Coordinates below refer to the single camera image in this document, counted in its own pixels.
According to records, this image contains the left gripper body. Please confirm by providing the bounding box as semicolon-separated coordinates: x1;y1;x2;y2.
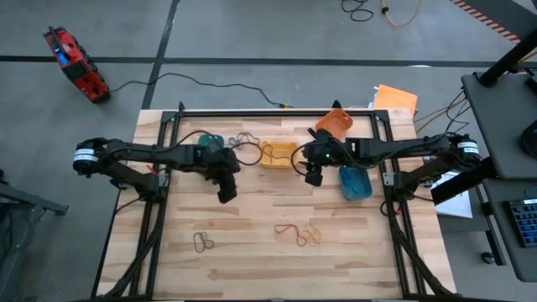
195;146;242;184

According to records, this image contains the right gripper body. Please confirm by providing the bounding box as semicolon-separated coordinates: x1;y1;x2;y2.
301;128;354;168

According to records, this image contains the blue rubber band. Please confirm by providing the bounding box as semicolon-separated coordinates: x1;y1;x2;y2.
343;174;364;196

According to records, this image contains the red rubber band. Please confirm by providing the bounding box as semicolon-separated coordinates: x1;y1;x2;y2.
274;223;309;247

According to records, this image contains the light green plastic basket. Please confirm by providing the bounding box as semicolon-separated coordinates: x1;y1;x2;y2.
196;133;226;148

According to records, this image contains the orange plastic basket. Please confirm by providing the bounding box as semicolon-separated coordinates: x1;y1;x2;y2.
315;107;354;143

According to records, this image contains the yellow plastic basket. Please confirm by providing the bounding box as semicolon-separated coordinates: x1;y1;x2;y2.
259;141;300;169

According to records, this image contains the dark teal plastic basket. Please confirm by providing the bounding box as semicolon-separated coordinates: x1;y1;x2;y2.
338;165;373;201

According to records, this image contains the orange paper folder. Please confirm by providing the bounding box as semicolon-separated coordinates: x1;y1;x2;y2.
373;84;420;119

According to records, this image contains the white paper sheet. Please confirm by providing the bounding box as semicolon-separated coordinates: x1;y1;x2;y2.
434;174;474;219

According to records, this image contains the grey desk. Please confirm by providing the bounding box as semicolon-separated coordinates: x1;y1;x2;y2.
461;70;537;283

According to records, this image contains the grey metal cart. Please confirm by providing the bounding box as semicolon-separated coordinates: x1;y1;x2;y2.
0;167;70;302

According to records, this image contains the black stand pole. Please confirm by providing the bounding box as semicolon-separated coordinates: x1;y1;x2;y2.
477;38;537;88

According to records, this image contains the black round object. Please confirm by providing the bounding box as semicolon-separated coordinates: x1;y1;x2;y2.
521;121;537;159

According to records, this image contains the black backlit keyboard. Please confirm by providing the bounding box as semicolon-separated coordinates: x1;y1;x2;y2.
507;196;537;248

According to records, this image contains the black orange-striped floor ramp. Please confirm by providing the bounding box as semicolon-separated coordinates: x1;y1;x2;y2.
448;0;537;45

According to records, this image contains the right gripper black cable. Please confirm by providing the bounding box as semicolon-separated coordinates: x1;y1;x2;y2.
290;143;312;178

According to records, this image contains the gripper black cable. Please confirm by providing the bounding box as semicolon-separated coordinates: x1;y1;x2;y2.
290;143;312;178
161;128;264;167

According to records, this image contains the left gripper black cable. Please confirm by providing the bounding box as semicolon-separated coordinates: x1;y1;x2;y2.
161;128;264;167

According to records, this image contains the black aluminium table frame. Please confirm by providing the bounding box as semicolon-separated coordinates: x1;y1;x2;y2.
90;100;456;301

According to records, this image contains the black floor power cable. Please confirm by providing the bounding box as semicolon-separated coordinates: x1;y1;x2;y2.
107;71;293;110

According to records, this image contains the black desk cable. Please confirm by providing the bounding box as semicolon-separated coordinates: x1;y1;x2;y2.
443;89;469;133

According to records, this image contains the black coiled floor cable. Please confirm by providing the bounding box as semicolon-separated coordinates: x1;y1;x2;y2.
340;0;375;23

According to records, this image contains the yellow floor cable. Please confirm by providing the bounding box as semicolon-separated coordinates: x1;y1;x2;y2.
380;0;423;28

